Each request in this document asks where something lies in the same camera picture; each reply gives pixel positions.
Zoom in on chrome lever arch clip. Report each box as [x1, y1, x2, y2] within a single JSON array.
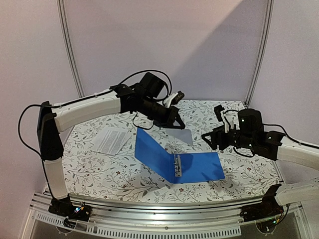
[[174, 154, 182, 177]]

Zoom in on blue folder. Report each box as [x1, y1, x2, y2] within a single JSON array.
[[135, 128, 225, 184]]

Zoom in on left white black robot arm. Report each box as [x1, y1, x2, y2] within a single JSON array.
[[37, 83, 185, 203]]

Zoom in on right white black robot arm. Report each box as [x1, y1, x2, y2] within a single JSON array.
[[201, 126, 319, 206]]

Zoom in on white printed paper sheets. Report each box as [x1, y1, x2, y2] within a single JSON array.
[[90, 126, 131, 156]]

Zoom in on floral patterned table mat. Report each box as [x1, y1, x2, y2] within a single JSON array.
[[63, 100, 281, 204]]

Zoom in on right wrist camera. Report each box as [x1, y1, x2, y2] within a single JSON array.
[[214, 105, 265, 136]]

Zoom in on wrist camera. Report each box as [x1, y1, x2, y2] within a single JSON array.
[[138, 72, 186, 108], [214, 105, 265, 136]]

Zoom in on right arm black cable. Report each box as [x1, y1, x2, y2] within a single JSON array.
[[223, 109, 319, 157]]

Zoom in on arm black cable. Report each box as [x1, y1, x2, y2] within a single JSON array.
[[17, 70, 173, 190], [223, 109, 319, 157]]

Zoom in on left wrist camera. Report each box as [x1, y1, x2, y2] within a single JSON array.
[[138, 72, 186, 108]]

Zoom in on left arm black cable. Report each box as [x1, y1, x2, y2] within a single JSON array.
[[17, 70, 173, 190]]

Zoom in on aluminium front rail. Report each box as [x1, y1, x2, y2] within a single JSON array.
[[28, 191, 304, 229]]

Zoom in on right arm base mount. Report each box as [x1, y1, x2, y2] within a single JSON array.
[[239, 199, 291, 235]]

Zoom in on perforated white cable tray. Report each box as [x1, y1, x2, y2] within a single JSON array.
[[30, 213, 242, 239]]

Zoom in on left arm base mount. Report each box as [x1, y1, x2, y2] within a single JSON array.
[[48, 199, 93, 229]]

